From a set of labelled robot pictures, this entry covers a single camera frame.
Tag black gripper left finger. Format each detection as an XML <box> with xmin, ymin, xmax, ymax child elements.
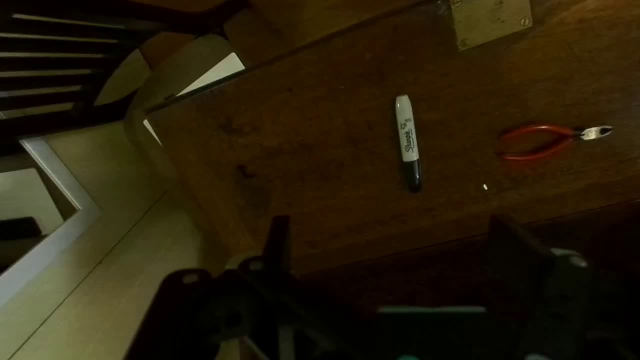
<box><xmin>261</xmin><ymin>215</ymin><xmax>294</xmax><ymax>281</ymax></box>

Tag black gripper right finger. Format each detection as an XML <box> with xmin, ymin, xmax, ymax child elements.
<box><xmin>486</xmin><ymin>215</ymin><xmax>555</xmax><ymax>316</ymax></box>

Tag black marker with grey label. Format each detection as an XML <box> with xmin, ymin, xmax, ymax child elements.
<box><xmin>391</xmin><ymin>93</ymin><xmax>424</xmax><ymax>195</ymax></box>

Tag white paper coffee cup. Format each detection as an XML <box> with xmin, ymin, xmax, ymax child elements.
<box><xmin>445</xmin><ymin>0</ymin><xmax>535</xmax><ymax>53</ymax></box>

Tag dark wooden writing desk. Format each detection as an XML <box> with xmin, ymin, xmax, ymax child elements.
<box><xmin>140</xmin><ymin>0</ymin><xmax>640</xmax><ymax>323</ymax></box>

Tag dark wooden slatted chair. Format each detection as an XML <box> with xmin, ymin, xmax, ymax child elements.
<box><xmin>0</xmin><ymin>0</ymin><xmax>165</xmax><ymax>138</ymax></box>

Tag red handled pliers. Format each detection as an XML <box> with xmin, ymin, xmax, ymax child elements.
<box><xmin>496</xmin><ymin>123</ymin><xmax>615</xmax><ymax>165</ymax></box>

